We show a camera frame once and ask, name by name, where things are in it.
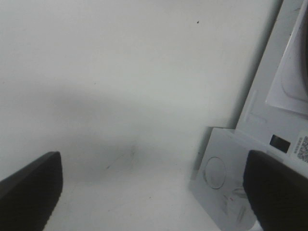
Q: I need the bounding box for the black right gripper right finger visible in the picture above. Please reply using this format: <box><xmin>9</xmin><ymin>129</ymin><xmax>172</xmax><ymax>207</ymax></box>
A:
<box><xmin>243</xmin><ymin>150</ymin><xmax>308</xmax><ymax>231</ymax></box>

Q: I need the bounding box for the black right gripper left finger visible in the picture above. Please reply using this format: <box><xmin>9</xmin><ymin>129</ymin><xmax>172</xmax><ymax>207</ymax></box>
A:
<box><xmin>0</xmin><ymin>152</ymin><xmax>63</xmax><ymax>231</ymax></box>

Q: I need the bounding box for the white warning label sticker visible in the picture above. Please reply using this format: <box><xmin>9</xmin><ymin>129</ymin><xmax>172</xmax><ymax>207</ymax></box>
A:
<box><xmin>291</xmin><ymin>130</ymin><xmax>308</xmax><ymax>163</ymax></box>

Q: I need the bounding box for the white microwave oven body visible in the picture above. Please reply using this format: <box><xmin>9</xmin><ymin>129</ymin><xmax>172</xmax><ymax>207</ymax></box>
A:
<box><xmin>191</xmin><ymin>0</ymin><xmax>308</xmax><ymax>231</ymax></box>

